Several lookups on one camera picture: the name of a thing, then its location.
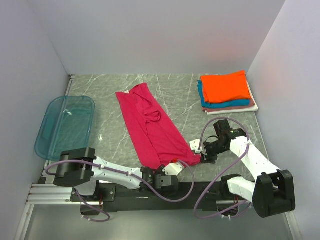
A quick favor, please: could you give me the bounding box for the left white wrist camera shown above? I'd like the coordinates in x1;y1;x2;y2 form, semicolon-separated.
162;159;185;176

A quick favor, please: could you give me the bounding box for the folded orange t-shirt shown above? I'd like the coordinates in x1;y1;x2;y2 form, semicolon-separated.
200;70;251;104

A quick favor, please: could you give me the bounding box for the folded mauve t-shirt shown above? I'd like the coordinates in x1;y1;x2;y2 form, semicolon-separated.
202;99;256;113

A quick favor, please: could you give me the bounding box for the teal transparent plastic bin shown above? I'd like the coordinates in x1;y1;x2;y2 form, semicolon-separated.
34;95;96;162

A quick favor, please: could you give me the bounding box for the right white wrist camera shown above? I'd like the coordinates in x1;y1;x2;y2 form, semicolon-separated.
189;139;203;154

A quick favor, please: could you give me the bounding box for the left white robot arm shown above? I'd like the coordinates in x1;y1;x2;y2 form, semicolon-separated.
53;147;179;201

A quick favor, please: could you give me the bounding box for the pink t-shirt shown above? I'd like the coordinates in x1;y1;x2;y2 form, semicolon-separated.
115;83;201;169

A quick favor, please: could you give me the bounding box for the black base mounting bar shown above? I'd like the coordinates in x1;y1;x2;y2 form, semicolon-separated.
69;182;248;213

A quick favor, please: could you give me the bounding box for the folded white t-shirt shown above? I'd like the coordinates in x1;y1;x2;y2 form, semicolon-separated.
203;83;259;115

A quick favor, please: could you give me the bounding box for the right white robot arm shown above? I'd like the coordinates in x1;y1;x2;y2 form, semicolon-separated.
189;117;296;218

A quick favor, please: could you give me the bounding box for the folded blue t-shirt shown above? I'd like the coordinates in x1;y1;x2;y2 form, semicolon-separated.
197;80;251;109

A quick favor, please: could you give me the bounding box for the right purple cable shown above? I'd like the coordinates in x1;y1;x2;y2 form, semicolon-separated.
193;116;252;220

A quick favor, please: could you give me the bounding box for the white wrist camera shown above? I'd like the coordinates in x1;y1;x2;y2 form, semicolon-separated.
189;139;203;154
162;159;185;176

